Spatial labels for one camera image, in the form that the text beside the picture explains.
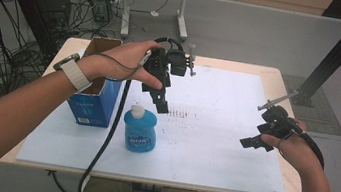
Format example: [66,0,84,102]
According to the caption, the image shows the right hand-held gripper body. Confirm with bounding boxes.
[252,85,309,147]

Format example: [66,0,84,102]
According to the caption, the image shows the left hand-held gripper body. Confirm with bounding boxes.
[139,36,201,101]

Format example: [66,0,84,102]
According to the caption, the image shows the blue bottle with white cap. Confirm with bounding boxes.
[118,102,162,156]

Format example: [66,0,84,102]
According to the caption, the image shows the blue cardboard box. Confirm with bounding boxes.
[64,32,130,131]

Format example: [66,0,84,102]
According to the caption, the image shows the person's right hand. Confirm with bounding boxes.
[255,113,332,181]

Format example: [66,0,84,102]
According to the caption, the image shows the person's left hand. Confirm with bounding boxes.
[76,30,170,93]

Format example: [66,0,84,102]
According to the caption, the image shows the white board mat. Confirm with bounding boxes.
[15,41,302,192]

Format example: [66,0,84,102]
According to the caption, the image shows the light wooden table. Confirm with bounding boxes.
[0,29,319,192]

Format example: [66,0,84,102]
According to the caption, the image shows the grey grid floor mat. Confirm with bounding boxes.
[274,73,341,137]

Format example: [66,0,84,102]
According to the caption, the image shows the white desk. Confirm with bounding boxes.
[93,0,222,52]

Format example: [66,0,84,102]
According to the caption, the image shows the white band wristwatch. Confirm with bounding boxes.
[49,50,97,95]

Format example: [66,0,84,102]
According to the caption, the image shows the black box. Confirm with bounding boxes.
[27,0,74,29]

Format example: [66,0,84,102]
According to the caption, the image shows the thin grey cable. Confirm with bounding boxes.
[87,41,154,76]

